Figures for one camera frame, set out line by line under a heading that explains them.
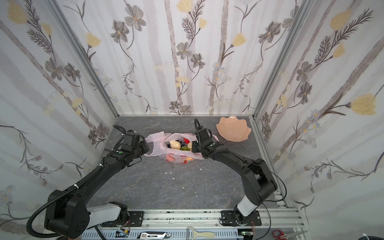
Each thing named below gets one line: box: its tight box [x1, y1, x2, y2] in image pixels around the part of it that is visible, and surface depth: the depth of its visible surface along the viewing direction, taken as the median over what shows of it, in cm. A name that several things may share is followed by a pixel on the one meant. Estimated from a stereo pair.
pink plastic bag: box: [144, 131, 220, 164], surface depth 83 cm
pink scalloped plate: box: [216, 115, 252, 142], surface depth 111 cm
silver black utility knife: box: [136, 231, 171, 240], surface depth 70 cm
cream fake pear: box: [169, 140, 181, 150], surface depth 95 cm
